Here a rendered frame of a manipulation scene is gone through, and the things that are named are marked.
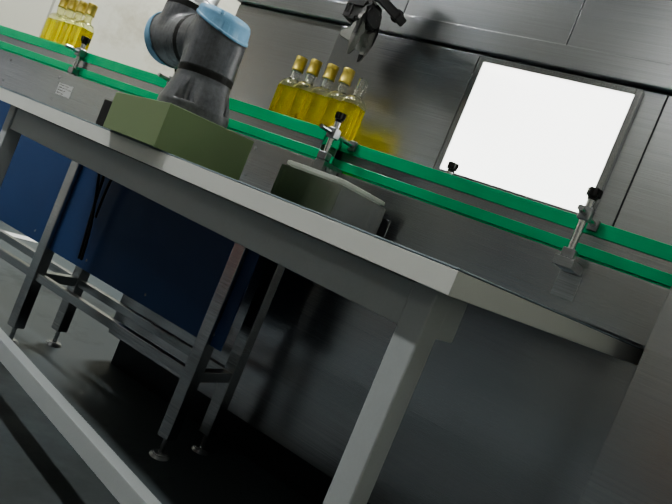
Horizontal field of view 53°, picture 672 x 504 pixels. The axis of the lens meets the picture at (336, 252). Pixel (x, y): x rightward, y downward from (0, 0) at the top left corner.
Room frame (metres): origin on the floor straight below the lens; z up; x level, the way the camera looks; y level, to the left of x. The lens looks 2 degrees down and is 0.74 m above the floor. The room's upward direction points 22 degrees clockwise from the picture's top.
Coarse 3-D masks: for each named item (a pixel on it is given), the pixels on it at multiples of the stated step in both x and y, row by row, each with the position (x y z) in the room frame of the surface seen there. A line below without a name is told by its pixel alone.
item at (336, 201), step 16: (288, 176) 1.48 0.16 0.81; (304, 176) 1.46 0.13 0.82; (272, 192) 1.49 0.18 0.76; (288, 192) 1.47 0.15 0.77; (304, 192) 1.45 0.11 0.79; (320, 192) 1.43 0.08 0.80; (336, 192) 1.41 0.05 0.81; (352, 192) 1.45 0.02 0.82; (320, 208) 1.42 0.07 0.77; (336, 208) 1.42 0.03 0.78; (352, 208) 1.47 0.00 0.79; (368, 208) 1.53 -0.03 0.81; (384, 208) 1.59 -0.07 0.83; (352, 224) 1.49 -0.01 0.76; (368, 224) 1.55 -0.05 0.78; (384, 224) 1.65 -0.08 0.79
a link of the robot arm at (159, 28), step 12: (168, 0) 1.45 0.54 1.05; (180, 0) 1.43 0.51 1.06; (192, 0) 1.43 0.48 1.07; (204, 0) 1.45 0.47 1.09; (216, 0) 1.48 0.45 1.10; (168, 12) 1.43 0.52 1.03; (180, 12) 1.42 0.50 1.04; (192, 12) 1.43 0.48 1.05; (156, 24) 1.44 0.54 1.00; (168, 24) 1.42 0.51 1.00; (144, 36) 1.47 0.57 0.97; (156, 36) 1.44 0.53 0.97; (168, 36) 1.41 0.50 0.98; (156, 48) 1.45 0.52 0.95; (168, 48) 1.41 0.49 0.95; (156, 60) 1.49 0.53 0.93; (168, 60) 1.45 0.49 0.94
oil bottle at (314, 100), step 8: (312, 88) 1.89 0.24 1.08; (320, 88) 1.87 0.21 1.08; (312, 96) 1.88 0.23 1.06; (320, 96) 1.86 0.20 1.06; (304, 104) 1.89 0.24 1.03; (312, 104) 1.87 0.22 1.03; (320, 104) 1.86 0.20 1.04; (304, 112) 1.88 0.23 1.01; (312, 112) 1.87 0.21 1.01; (304, 120) 1.88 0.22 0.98; (312, 120) 1.86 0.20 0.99
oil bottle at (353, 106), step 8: (352, 96) 1.81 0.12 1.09; (344, 104) 1.82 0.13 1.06; (352, 104) 1.80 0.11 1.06; (360, 104) 1.81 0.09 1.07; (344, 112) 1.81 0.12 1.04; (352, 112) 1.80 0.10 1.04; (360, 112) 1.82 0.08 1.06; (352, 120) 1.80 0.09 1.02; (360, 120) 1.84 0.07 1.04; (344, 128) 1.80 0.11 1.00; (352, 128) 1.82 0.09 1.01; (344, 136) 1.80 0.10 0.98; (352, 136) 1.83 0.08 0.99
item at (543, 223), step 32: (352, 160) 1.76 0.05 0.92; (384, 160) 1.71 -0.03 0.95; (416, 192) 1.65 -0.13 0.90; (448, 192) 1.61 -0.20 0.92; (480, 192) 1.57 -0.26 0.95; (512, 224) 1.52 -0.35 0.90; (544, 224) 1.49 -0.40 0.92; (576, 224) 1.45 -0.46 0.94; (608, 256) 1.41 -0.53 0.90; (640, 256) 1.38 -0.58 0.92
